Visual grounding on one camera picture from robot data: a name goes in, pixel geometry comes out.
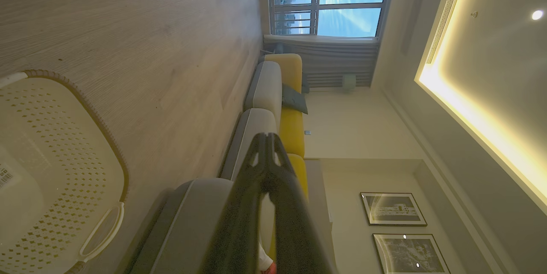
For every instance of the small pale green appliance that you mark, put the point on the small pale green appliance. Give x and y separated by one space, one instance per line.
349 82

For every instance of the round ceiling spotlight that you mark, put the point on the round ceiling spotlight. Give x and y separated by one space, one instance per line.
537 15

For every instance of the red and white cloth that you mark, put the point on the red and white cloth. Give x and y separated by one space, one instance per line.
267 265

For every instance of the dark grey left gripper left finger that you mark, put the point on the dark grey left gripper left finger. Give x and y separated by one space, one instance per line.
239 222

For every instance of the framed building picture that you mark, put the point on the framed building picture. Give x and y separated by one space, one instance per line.
393 209

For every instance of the ceiling air vent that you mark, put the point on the ceiling air vent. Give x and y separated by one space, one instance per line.
446 13

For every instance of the grey and yellow sofa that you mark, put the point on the grey and yellow sofa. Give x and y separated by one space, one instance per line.
265 90

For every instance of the ceiling cove light strip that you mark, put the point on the ceiling cove light strip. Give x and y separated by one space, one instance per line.
478 124

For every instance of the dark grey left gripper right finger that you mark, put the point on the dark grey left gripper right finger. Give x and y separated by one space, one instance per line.
299 231

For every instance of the framed map picture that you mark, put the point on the framed map picture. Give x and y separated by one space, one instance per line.
410 254

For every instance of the grey curtain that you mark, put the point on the grey curtain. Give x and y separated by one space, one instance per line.
333 58

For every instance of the white barcode sticker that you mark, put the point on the white barcode sticker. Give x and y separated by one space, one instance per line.
5 176

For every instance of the dark grey throw pillow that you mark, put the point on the dark grey throw pillow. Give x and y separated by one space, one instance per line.
295 99

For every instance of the white plastic laundry basket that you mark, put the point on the white plastic laundry basket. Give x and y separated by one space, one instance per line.
55 158

